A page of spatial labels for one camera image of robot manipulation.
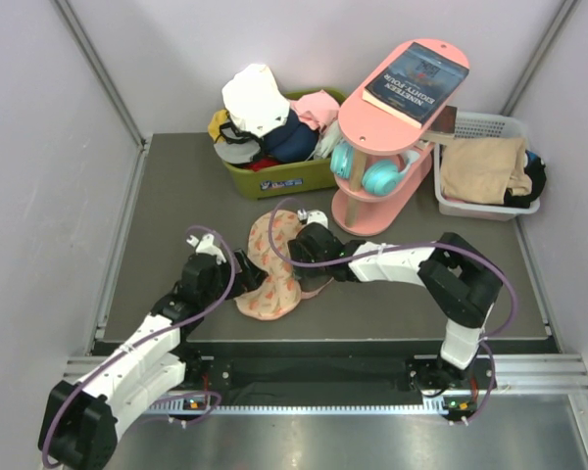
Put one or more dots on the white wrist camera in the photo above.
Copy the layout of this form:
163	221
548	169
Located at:
313	216
207	245

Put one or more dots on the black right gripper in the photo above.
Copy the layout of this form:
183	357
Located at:
297	252

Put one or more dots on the red garment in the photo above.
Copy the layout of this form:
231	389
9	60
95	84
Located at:
260	163

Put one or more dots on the beige folded cloth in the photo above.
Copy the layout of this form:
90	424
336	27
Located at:
484	170

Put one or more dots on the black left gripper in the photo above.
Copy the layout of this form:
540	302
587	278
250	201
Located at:
250	277

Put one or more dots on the navy blue bra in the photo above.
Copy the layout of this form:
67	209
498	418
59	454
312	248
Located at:
292	142

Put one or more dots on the pink wooden shelf stand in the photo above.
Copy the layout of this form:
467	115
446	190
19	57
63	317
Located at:
375	135

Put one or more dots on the white plastic basket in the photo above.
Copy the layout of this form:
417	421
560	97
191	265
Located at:
476	125

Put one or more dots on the white garment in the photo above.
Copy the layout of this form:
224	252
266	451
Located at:
254	102

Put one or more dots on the nineteen eighty-four book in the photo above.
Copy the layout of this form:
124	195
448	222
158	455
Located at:
415	85

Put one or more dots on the floral mesh laundry bag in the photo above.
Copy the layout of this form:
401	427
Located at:
282	291

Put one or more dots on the pink garment in bin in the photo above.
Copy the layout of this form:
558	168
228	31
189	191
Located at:
317	110

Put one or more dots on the yellow garment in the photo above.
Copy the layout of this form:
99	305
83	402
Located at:
219	125

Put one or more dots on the green plastic bin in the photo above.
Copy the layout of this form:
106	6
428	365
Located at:
311	174

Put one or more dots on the teal headphones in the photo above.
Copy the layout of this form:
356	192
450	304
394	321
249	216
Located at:
381	178

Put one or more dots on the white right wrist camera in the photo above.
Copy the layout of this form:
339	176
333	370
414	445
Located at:
313	216

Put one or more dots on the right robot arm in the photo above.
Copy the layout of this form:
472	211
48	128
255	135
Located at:
462	287

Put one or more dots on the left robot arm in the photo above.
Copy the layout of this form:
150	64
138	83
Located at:
84	421

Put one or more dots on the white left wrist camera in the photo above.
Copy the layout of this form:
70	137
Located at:
207	245

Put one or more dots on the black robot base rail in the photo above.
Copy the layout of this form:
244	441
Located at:
312	375

